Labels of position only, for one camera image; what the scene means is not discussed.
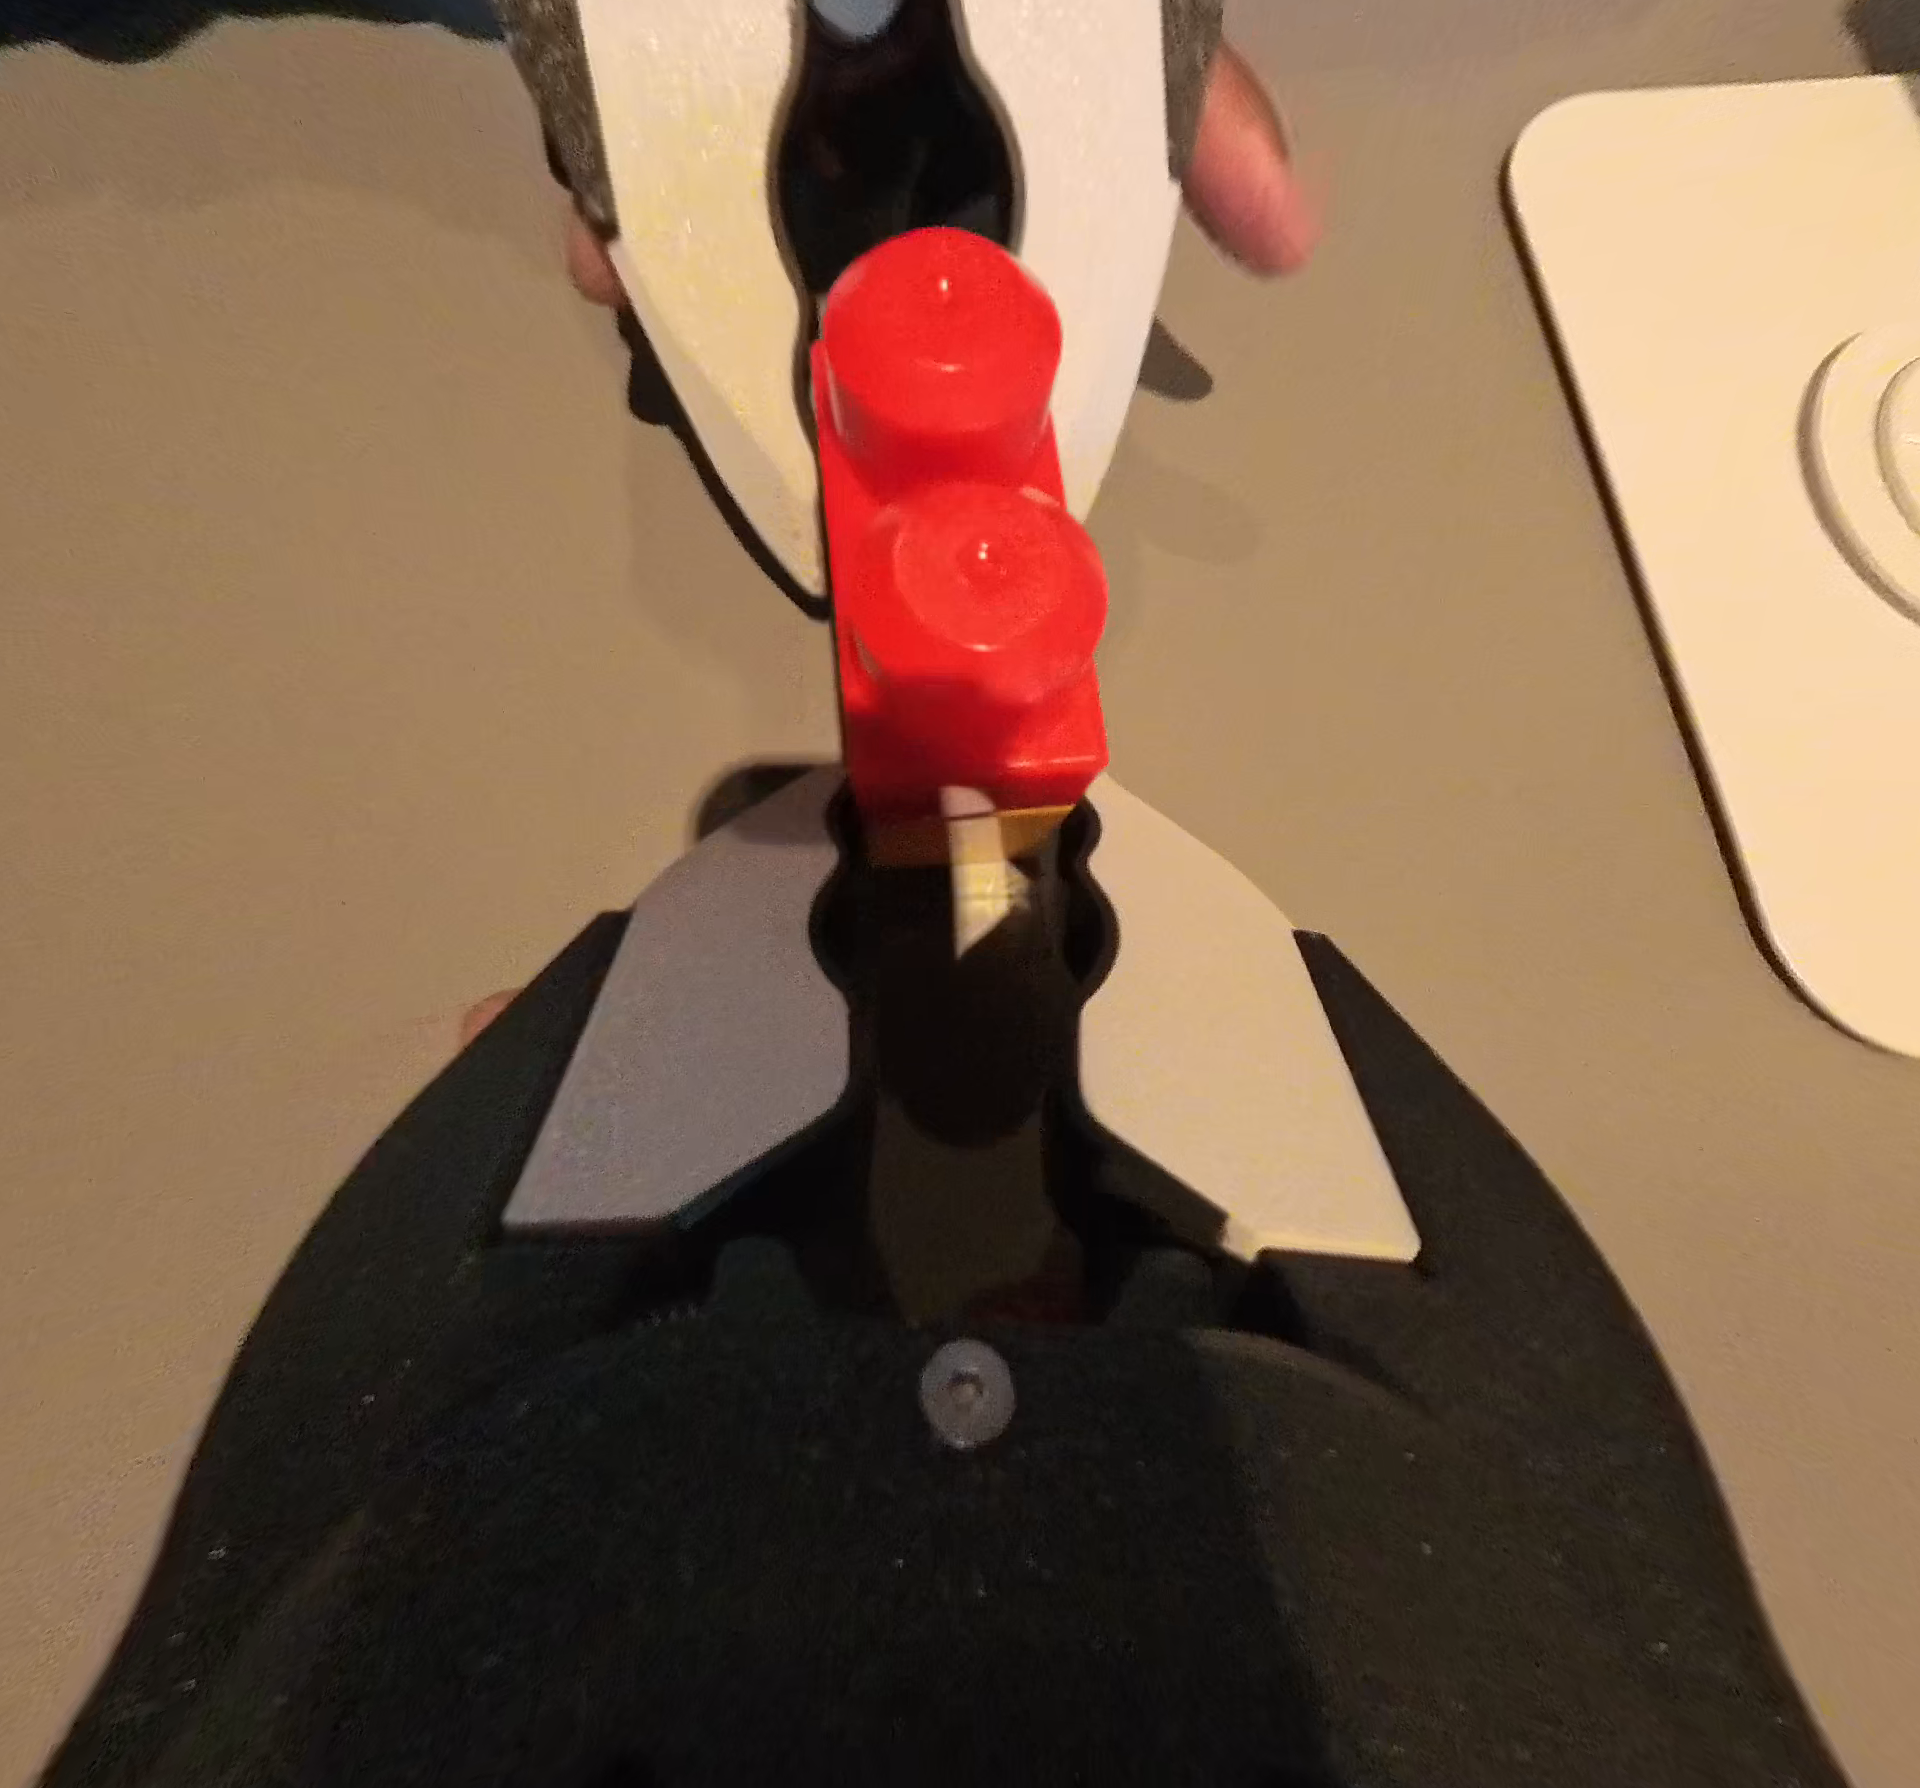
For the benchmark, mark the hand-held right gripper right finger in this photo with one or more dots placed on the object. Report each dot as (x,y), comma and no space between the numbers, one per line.
(1246,1068)

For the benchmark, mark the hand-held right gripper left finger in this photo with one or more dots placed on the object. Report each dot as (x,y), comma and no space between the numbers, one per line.
(690,1053)

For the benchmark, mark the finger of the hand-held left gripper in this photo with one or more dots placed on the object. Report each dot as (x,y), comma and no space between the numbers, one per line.
(1081,92)
(690,168)

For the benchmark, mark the yellow single-stud mega block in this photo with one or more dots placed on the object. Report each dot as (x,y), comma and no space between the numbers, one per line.
(901,841)

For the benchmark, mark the red two-stud mega block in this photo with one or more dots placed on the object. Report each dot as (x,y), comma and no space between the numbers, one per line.
(960,619)

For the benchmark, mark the person's left hand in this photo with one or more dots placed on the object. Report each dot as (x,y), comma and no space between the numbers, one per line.
(1246,168)

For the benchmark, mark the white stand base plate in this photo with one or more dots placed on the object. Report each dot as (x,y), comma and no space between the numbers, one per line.
(1725,467)

